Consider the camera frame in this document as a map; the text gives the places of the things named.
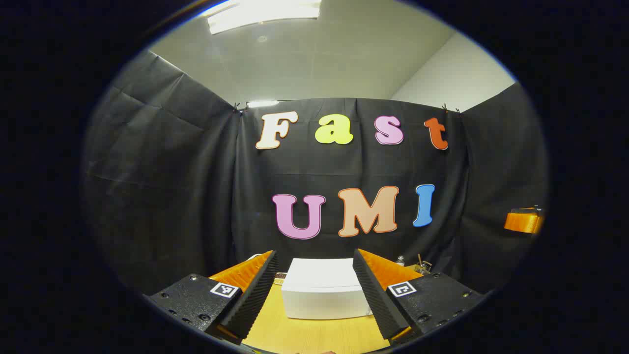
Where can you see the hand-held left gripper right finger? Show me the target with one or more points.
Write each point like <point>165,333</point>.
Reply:
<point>376,295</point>

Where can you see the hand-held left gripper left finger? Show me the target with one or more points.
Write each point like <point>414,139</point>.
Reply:
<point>255,300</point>

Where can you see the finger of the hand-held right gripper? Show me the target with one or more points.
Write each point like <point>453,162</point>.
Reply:
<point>523,222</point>

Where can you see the white microwave oven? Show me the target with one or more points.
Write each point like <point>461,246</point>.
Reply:
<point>322,290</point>

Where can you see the clear glass cup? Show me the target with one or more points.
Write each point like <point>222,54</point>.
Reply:
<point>422,268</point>

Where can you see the black backdrop cloth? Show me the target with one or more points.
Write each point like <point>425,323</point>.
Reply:
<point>172,187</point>

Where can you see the ceiling light panel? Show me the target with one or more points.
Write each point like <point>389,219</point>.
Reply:
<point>262,103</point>

